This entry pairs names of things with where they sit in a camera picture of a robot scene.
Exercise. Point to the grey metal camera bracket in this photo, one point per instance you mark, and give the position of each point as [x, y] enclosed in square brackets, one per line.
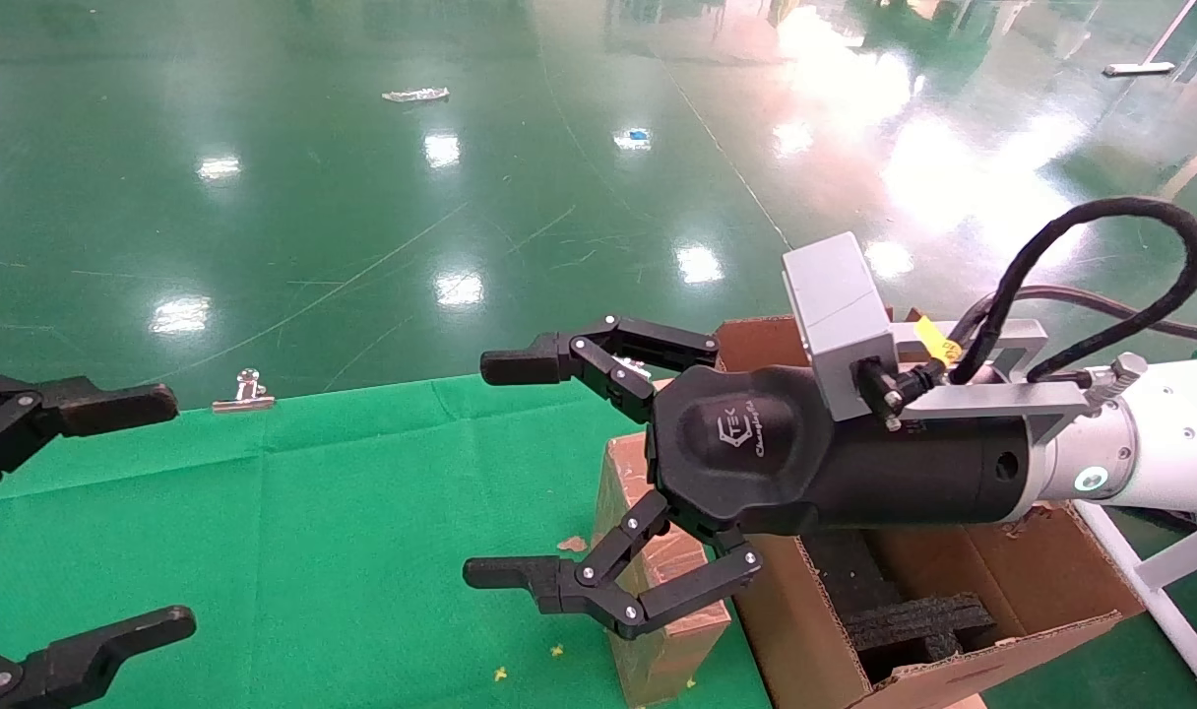
[992, 399]

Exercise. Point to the black foam insert block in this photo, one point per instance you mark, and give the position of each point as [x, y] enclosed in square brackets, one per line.
[913, 625]

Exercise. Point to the green table cloth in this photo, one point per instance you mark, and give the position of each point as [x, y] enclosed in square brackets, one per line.
[313, 542]

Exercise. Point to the silver binder clip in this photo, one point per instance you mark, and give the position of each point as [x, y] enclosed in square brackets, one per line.
[244, 394]

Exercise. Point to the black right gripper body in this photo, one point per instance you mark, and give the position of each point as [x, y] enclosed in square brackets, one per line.
[756, 463]

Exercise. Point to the small cardboard scrap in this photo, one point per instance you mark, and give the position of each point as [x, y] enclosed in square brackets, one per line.
[572, 544]

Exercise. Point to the white pipe frame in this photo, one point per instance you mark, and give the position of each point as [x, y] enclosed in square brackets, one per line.
[1189, 557]

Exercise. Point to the white stand base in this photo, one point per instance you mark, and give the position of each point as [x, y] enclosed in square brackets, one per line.
[1140, 69]

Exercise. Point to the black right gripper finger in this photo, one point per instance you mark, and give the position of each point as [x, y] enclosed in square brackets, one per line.
[559, 356]
[579, 586]

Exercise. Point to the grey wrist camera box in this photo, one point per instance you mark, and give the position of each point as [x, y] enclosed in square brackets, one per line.
[835, 305]

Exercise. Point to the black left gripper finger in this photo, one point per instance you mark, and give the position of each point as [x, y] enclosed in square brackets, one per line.
[87, 409]
[87, 650]

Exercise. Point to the small brown cardboard box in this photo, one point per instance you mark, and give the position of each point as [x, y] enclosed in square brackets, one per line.
[672, 650]

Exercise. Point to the large open cardboard carton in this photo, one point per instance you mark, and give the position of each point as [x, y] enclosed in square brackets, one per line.
[805, 630]

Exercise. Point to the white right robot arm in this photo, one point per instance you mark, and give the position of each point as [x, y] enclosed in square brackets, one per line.
[1169, 433]

